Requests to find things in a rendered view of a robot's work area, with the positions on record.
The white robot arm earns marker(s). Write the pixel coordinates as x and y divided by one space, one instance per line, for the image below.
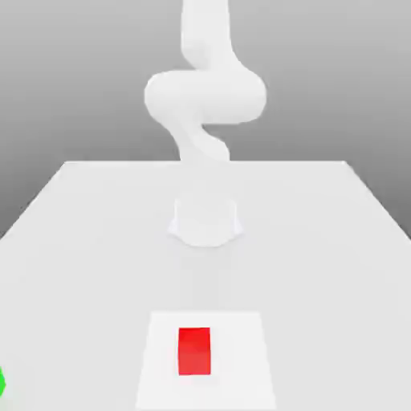
205 96

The small red cube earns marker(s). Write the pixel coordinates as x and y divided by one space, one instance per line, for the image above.
194 351

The small green cube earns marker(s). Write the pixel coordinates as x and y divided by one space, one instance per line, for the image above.
1 382

